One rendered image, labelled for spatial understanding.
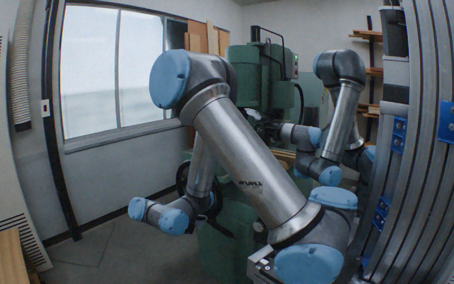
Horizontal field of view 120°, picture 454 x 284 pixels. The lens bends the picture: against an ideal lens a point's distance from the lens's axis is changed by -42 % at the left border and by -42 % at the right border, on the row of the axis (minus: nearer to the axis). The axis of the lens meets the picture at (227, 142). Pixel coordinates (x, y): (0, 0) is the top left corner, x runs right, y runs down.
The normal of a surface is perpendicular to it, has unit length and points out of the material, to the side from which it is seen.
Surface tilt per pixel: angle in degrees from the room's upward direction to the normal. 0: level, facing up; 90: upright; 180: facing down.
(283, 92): 90
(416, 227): 90
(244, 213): 90
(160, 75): 84
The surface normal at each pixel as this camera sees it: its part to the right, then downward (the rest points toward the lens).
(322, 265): -0.48, 0.30
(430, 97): -0.76, 0.16
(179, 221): 0.82, 0.02
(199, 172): -0.22, 0.34
